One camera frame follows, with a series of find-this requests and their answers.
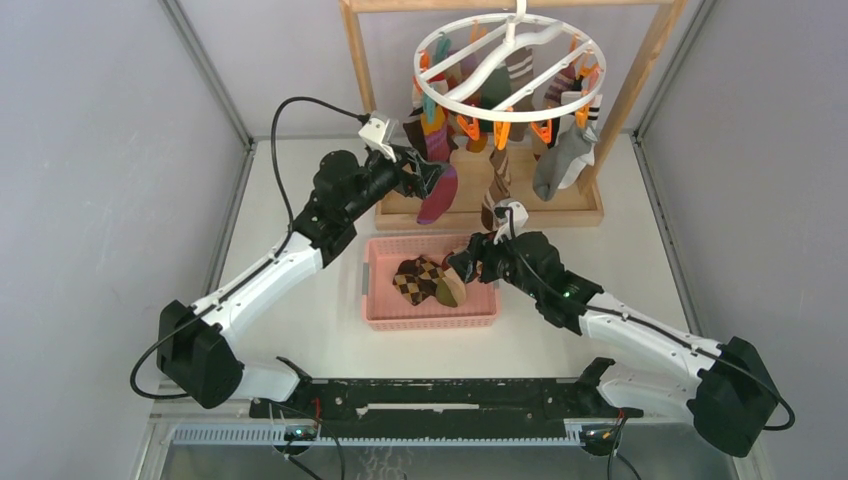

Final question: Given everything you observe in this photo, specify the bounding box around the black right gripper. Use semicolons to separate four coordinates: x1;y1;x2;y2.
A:
448;223;543;301

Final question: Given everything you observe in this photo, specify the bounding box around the beige striped sock red heel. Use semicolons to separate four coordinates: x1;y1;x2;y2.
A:
436;251;470;308

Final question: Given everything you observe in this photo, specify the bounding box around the brown yellow argyle sock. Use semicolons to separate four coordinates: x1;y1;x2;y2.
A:
392;256;441;306

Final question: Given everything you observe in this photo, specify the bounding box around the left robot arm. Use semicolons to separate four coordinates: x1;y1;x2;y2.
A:
155;146;455;417

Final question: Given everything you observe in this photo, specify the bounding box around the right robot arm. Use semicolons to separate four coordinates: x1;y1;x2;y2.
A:
446;232;783;458

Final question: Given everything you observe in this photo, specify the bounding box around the wooden hanger rack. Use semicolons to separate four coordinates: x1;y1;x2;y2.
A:
340;1;684;230

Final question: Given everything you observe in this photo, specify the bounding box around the white round clip hanger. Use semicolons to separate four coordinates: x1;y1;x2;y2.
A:
413;1;607;127

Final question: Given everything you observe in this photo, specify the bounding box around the brown beige striped sock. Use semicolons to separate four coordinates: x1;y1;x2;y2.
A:
480;149;511;231

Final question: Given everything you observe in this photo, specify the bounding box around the pink perforated plastic basket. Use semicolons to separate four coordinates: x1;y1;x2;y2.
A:
362;233;501;331

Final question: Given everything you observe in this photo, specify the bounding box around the dark green sock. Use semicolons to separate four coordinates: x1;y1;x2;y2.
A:
480;63;512;110

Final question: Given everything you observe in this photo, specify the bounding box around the grey sock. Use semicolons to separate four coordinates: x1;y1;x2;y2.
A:
533;129;569;202

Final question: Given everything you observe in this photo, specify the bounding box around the white black striped sock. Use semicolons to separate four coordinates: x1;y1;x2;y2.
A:
558;94;603;190

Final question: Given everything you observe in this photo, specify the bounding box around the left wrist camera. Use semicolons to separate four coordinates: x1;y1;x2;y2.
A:
358;111;399;162

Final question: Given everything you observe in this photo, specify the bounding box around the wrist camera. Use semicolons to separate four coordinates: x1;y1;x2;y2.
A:
493;198;529;244
358;111;399;162

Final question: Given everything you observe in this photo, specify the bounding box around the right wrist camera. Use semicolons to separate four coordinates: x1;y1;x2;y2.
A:
493;198;529;244

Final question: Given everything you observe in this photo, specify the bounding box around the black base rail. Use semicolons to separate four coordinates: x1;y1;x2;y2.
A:
249;357;620;442

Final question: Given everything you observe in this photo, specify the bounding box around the left camera cable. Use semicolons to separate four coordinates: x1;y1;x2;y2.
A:
129;96;372;401

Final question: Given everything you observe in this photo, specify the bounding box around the camera cable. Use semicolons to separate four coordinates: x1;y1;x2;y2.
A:
129;96;372;401
503;206;796;433

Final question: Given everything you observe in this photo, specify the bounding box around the right camera cable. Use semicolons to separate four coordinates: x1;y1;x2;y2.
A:
503;206;796;433

